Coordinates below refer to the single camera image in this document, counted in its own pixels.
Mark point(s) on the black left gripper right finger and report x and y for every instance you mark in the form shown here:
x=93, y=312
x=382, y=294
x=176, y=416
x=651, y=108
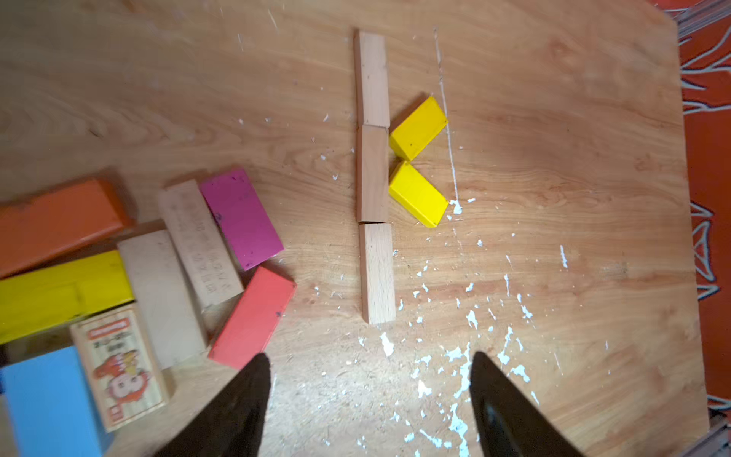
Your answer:
x=508, y=424

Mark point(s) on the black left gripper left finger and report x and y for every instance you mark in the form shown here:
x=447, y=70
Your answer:
x=233, y=422

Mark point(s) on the red block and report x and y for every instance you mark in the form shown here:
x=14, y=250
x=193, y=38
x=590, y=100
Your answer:
x=253, y=320

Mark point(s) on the blue block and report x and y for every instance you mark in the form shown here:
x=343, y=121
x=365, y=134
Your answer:
x=51, y=407

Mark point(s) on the natural wooden block angled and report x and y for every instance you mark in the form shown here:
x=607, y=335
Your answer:
x=377, y=278

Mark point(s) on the magenta block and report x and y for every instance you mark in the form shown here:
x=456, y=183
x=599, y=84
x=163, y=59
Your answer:
x=240, y=214

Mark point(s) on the yellow block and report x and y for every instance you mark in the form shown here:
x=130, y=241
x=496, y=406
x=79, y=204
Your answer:
x=417, y=195
x=418, y=129
x=47, y=298

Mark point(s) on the pale wooden block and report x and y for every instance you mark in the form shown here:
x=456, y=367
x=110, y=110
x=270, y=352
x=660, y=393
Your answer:
x=163, y=297

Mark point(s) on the printed wooden block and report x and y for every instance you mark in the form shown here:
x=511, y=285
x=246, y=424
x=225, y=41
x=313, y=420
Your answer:
x=124, y=376

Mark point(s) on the engraved wooden block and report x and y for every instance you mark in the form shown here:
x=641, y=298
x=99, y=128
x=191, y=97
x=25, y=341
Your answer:
x=199, y=244

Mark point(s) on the orange block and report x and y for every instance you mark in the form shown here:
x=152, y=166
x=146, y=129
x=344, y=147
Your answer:
x=54, y=223

